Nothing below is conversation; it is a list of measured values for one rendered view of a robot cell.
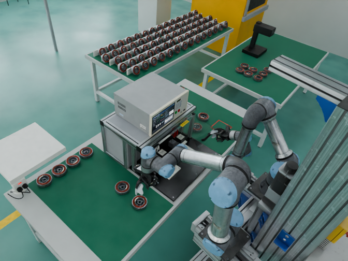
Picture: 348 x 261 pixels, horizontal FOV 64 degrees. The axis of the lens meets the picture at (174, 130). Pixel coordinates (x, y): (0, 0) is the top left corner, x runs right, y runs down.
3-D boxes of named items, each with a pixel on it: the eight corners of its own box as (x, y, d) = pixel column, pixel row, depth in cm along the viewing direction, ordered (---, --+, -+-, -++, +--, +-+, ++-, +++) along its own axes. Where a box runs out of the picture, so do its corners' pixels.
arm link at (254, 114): (259, 117, 161) (236, 169, 195) (268, 109, 167) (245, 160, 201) (242, 107, 166) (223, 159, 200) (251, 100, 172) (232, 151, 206)
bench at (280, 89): (308, 92, 472) (329, 52, 421) (261, 150, 361) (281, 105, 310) (251, 68, 518) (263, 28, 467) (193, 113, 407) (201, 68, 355)
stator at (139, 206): (150, 202, 207) (150, 199, 204) (141, 213, 199) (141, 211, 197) (138, 194, 210) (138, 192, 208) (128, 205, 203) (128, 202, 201)
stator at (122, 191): (113, 193, 209) (113, 191, 207) (117, 182, 217) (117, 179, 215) (128, 196, 209) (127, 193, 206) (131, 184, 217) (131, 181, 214)
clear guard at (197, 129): (215, 133, 230) (216, 128, 226) (198, 149, 215) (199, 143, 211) (184, 115, 243) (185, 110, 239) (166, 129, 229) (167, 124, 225)
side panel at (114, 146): (129, 167, 229) (128, 140, 207) (126, 169, 227) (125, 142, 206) (106, 150, 241) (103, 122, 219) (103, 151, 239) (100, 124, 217)
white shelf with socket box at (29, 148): (76, 188, 211) (65, 146, 179) (31, 221, 188) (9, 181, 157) (49, 163, 225) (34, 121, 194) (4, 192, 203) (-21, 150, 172)
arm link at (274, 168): (262, 180, 182) (269, 167, 172) (272, 169, 189) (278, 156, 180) (278, 191, 176) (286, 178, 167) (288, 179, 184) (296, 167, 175)
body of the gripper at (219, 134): (213, 133, 213) (226, 134, 204) (219, 128, 218) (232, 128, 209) (216, 141, 216) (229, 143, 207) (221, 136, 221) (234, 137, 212)
